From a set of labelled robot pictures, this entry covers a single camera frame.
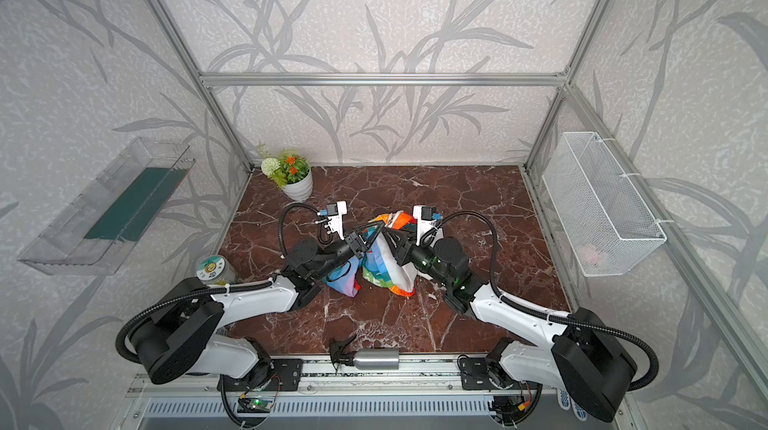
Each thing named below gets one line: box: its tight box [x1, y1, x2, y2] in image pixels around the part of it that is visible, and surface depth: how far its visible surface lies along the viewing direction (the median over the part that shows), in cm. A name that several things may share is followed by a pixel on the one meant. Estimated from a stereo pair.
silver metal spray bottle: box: [329, 335, 400, 373], surface depth 75 cm
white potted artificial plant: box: [260, 150, 313, 201], surface depth 101 cm
